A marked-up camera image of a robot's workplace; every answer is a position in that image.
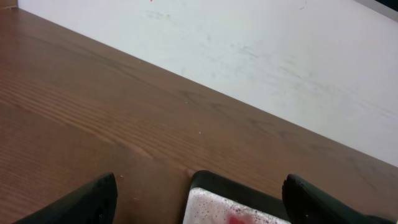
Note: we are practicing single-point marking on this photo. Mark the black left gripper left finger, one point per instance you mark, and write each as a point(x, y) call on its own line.
point(92, 203)

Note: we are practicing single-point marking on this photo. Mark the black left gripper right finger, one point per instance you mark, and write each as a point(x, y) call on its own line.
point(307, 204)

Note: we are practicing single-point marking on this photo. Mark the black rectangular soapy water tray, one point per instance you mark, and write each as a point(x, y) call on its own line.
point(218, 200)

